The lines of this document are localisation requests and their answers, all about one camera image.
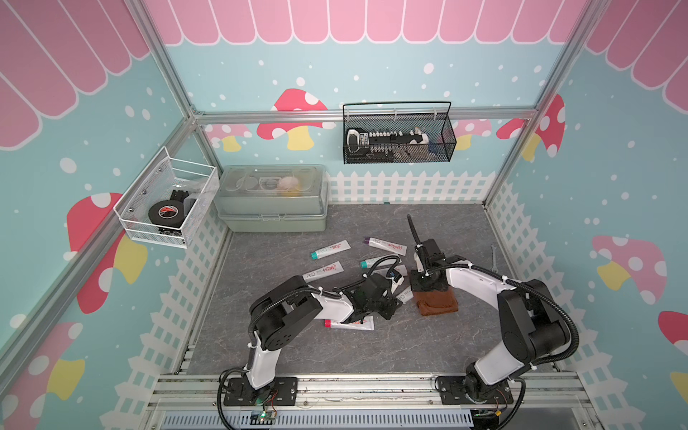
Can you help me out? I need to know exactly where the dark cap toothpaste tube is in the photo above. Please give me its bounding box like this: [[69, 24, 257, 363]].
[[396, 287, 414, 304], [303, 262, 344, 282]]

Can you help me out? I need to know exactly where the brown microfiber cloth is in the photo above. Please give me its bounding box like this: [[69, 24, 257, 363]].
[[414, 290, 458, 316]]

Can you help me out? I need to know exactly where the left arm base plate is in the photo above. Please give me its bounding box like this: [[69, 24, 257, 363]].
[[221, 377, 298, 407]]

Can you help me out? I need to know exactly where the green plastic storage box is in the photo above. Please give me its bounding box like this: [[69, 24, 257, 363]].
[[214, 164, 329, 233]]

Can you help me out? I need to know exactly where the teal cap toothpaste tube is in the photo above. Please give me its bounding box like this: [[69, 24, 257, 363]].
[[311, 240, 350, 260], [360, 254, 401, 269]]

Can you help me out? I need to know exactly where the black power strip in basket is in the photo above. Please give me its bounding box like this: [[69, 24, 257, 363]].
[[344, 128, 430, 159]]

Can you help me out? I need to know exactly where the red cap toothpaste tube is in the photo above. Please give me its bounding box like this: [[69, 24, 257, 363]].
[[324, 315, 374, 331]]

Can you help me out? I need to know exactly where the black wire mesh basket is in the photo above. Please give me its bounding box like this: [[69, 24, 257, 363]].
[[341, 101, 457, 164]]

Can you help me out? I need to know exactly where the silver wrench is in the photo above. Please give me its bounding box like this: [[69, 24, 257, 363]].
[[491, 244, 499, 273]]

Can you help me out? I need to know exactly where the white wire basket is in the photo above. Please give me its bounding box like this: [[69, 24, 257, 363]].
[[114, 148, 220, 249]]

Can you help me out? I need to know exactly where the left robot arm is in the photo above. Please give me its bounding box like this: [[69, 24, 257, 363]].
[[219, 255, 403, 395]]

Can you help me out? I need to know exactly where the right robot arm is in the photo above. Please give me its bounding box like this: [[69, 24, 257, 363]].
[[407, 215, 581, 404]]

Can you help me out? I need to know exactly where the black tape roll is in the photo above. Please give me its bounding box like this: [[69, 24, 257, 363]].
[[148, 200, 185, 229]]

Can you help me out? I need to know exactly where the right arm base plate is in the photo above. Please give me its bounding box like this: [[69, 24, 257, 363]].
[[435, 376, 514, 406]]

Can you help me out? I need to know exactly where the purple cap toothpaste tube top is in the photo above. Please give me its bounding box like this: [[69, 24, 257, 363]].
[[364, 238, 407, 255]]

